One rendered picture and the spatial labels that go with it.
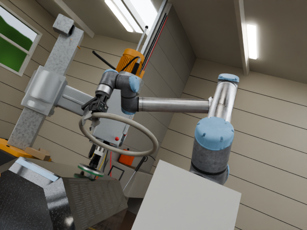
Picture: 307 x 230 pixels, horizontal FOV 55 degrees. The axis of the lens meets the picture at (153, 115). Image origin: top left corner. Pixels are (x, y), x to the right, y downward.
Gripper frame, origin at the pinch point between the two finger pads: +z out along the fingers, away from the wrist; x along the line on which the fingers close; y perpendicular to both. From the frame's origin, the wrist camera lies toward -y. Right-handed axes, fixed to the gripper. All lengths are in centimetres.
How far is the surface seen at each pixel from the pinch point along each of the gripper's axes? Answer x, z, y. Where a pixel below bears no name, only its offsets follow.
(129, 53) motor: 58, -132, -74
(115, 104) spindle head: 41, -50, -40
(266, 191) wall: 530, -168, -98
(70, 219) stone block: 30, 42, -25
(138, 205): 363, -66, -289
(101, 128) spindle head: 42, -30, -48
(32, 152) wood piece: 36, -10, -124
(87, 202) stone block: 48, 26, -39
